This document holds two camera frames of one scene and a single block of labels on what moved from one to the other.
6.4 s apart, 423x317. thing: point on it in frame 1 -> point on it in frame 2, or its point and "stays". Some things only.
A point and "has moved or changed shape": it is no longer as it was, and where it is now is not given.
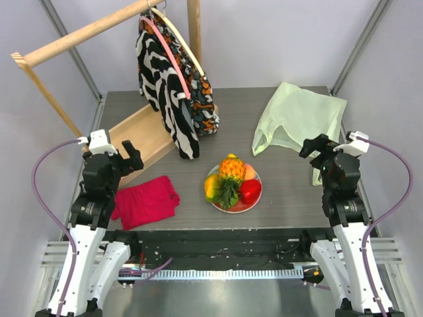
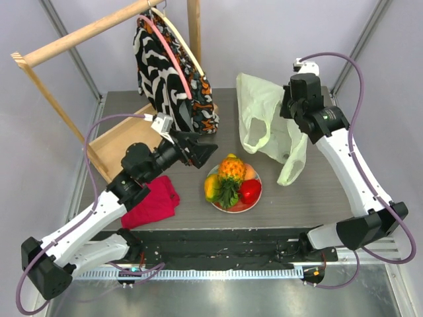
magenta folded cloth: [145, 203] stays
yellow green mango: [212, 185] stays
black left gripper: [134, 160] -> [202, 152]
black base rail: [222, 249] stays
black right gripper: [318, 147] -> [292, 110]
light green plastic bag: [295, 113] has moved or changed shape
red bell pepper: [250, 190] stays
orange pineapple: [232, 172] stays
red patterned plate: [238, 207] stays
